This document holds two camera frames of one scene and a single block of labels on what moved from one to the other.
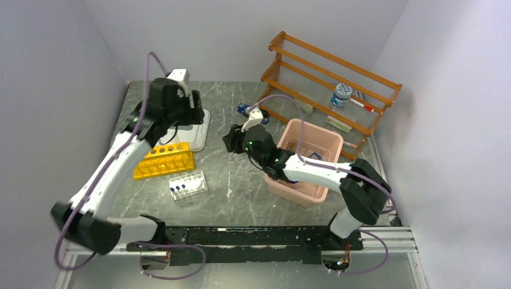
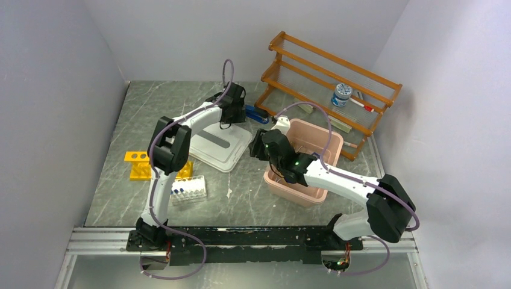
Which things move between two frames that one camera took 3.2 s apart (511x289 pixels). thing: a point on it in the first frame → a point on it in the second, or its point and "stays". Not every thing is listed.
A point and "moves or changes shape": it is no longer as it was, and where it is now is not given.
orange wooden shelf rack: x=301 y=82 stays
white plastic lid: x=196 y=135 moves or changes shape
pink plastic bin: x=319 y=141 stays
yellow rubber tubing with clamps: x=291 y=146 stays
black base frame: x=253 y=245 stays
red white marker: x=366 y=108 stays
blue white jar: x=341 y=95 stays
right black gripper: x=232 y=139 → x=256 y=146
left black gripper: x=195 y=115 → x=241 y=117
